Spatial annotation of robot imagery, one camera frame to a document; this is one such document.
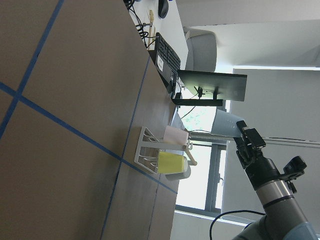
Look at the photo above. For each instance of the pink plastic cup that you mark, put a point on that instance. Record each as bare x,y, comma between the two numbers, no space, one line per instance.
176,136

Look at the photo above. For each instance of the black box with label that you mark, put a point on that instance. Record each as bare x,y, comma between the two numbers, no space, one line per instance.
165,71

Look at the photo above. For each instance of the black computer mouse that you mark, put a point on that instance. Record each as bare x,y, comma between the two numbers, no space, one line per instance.
163,8

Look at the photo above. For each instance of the black keyboard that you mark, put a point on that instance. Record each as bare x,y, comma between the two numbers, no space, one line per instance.
166,51

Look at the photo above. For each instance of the blue plastic cup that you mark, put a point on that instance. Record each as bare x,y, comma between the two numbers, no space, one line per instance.
225,124

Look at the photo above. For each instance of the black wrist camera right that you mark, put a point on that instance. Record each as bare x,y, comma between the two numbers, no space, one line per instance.
292,170

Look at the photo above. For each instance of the wooden rack dowel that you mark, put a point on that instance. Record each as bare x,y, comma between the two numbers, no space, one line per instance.
187,150

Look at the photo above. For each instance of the white wire cup rack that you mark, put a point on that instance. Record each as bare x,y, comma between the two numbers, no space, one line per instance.
149,146

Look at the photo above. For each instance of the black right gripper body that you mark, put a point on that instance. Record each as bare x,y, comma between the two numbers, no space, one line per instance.
259,169

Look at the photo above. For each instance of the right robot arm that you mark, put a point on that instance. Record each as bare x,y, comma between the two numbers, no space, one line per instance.
283,218

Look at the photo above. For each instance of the wooden clip tool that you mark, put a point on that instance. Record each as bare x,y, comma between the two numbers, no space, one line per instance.
151,32

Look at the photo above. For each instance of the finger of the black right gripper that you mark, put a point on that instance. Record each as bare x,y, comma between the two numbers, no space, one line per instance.
242,127

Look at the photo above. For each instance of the black huawei monitor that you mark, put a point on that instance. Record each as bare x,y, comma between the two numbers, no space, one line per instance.
211,88

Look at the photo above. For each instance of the yellow plastic cup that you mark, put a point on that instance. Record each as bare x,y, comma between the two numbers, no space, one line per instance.
169,163

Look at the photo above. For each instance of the cream plastic cup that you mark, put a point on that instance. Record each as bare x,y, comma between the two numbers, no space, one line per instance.
186,172

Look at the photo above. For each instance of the grey office chair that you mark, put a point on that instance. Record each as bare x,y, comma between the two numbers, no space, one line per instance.
202,52

